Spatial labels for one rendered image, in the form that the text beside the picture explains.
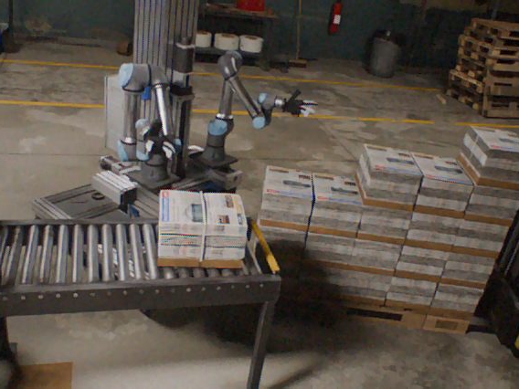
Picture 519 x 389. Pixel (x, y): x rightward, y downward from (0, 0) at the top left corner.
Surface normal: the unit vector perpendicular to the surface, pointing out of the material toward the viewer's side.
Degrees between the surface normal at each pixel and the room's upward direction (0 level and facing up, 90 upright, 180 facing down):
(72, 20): 90
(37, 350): 0
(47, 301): 90
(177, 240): 90
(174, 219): 4
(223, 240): 90
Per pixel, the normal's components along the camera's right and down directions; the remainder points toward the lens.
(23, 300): 0.26, 0.48
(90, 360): 0.15, -0.88
